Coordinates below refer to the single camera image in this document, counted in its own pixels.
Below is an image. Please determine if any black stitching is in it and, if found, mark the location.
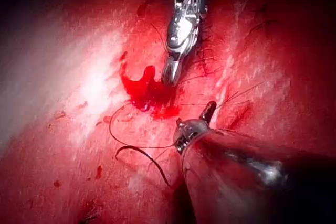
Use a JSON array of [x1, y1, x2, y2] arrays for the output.
[[193, 20, 265, 109]]

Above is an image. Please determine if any right arm needle driver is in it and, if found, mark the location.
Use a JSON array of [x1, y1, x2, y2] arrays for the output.
[[165, 0, 209, 58]]

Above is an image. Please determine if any black thread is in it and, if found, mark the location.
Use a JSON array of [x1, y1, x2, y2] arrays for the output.
[[108, 100, 176, 162]]

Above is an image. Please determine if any tissue pad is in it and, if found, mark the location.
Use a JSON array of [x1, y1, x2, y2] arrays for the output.
[[0, 0, 336, 224]]

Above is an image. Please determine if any left arm needle driver jaw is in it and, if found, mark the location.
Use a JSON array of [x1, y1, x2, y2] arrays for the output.
[[198, 100, 218, 125]]

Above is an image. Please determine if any right arm needle driver jaw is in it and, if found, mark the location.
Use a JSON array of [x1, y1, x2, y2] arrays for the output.
[[170, 55, 186, 87], [161, 55, 176, 86]]

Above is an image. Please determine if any curved steel needle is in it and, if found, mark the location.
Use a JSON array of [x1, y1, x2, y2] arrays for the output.
[[114, 145, 173, 188]]

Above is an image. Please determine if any left arm needle driver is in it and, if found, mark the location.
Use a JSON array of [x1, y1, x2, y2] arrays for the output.
[[174, 118, 211, 154]]

